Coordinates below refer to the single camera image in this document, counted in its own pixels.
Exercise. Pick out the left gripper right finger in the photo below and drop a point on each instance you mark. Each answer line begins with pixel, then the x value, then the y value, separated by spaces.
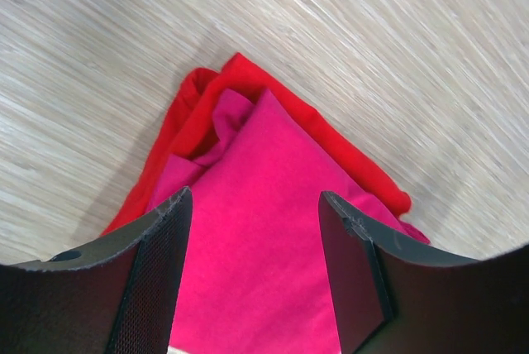
pixel 394 294

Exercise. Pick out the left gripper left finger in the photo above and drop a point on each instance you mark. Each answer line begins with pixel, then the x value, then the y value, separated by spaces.
pixel 115 294

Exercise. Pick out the magenta t shirt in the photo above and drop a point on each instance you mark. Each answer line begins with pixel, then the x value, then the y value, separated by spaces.
pixel 254 278

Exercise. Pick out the red t shirt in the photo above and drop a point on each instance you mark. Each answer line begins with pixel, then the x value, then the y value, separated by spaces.
pixel 187 130

